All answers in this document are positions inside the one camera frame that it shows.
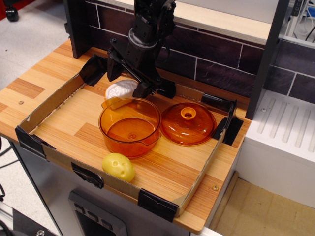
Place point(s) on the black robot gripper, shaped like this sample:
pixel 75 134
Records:
pixel 136 58

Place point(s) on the white and orange toy sushi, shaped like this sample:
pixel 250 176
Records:
pixel 121 89

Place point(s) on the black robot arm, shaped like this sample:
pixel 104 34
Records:
pixel 154 21

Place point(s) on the cardboard fence with black tape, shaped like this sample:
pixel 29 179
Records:
pixel 64 130

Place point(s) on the orange transparent plastic pot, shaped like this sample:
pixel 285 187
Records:
pixel 130 126

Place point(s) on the orange transparent pot lid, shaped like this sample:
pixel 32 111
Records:
pixel 188 124

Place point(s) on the yellow toy potato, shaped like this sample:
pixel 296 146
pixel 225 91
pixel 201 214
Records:
pixel 119 166

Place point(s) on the light wooden shelf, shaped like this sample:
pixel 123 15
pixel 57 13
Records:
pixel 222 23

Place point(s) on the grey oven control panel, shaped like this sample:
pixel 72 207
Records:
pixel 95 221

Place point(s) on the white toy sink drainboard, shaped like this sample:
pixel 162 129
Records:
pixel 278 152

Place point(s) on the dark grey vertical post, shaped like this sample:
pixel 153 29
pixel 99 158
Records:
pixel 276 34

